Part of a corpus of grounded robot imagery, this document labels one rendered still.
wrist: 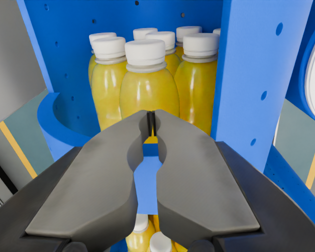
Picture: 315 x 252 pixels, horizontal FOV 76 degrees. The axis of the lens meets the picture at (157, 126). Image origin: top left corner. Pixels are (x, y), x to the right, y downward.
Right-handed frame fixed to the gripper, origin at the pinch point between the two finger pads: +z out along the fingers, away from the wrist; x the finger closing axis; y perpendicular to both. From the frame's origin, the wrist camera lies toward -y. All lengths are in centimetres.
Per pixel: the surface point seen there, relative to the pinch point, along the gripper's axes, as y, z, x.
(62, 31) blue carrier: -3.2, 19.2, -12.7
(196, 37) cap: -2.5, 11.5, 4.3
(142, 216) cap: 30.7, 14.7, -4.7
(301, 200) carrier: 66, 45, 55
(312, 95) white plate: 8.2, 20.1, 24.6
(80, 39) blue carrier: -1.8, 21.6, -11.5
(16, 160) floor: 104, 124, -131
